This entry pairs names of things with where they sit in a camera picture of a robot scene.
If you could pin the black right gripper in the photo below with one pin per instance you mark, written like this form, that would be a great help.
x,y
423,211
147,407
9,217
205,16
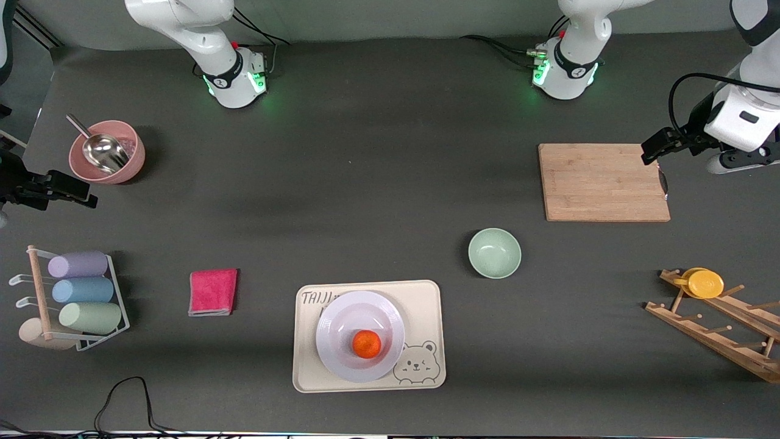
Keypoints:
x,y
13,181

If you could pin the metal scoop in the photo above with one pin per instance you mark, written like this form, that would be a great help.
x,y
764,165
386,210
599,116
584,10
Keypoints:
x,y
106,152

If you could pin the yellow cup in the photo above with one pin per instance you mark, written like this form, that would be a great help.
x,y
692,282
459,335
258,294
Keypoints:
x,y
705,284

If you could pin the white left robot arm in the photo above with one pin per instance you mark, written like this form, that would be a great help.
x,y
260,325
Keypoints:
x,y
576,55

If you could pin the green cup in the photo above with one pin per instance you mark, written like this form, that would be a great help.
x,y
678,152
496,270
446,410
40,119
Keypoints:
x,y
91,317

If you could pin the blue cup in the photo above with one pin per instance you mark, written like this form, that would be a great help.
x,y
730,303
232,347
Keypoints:
x,y
84,290

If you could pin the beige cup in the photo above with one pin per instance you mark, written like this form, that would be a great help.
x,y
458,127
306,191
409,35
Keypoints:
x,y
30,334

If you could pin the cream bear print tray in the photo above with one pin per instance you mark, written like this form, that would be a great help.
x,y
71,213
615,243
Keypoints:
x,y
423,305

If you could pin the white round plate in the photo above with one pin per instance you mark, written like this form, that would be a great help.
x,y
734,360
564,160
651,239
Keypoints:
x,y
341,329

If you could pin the pink bowl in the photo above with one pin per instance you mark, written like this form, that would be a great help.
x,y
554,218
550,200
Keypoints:
x,y
135,160

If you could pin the pale green bowl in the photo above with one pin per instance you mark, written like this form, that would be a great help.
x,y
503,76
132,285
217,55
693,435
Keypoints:
x,y
494,253

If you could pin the orange fruit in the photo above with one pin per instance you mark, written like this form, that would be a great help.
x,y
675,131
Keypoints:
x,y
367,344

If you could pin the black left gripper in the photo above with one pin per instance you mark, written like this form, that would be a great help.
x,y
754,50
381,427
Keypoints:
x,y
696,130

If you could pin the pink folded cloth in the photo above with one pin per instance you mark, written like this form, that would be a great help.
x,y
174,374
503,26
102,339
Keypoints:
x,y
213,291

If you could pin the wooden cutting board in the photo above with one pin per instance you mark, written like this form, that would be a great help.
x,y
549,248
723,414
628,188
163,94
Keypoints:
x,y
603,183

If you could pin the purple cup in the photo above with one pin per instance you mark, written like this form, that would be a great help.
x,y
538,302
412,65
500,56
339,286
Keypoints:
x,y
79,264

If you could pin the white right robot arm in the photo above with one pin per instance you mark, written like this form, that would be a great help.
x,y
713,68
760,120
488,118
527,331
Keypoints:
x,y
201,36

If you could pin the wooden peg mug rack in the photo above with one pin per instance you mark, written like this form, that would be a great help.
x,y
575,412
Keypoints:
x,y
713,341

